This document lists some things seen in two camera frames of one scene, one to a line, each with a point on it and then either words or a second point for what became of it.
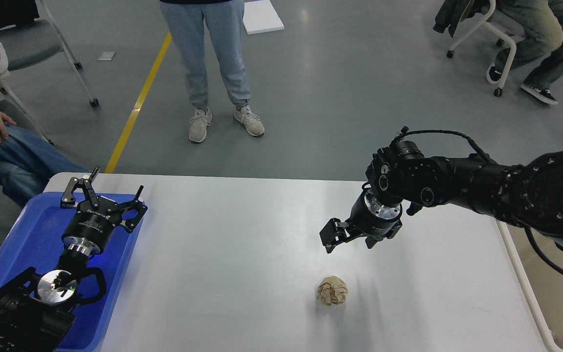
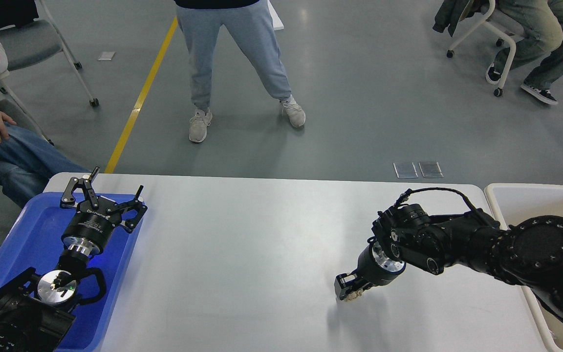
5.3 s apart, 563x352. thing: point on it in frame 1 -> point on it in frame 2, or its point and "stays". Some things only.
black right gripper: (368, 217) -> (371, 269)
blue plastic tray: (34, 238) stays
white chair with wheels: (502, 34) stays
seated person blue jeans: (22, 163) stays
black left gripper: (90, 228) stays
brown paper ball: (332, 290) -> (351, 296)
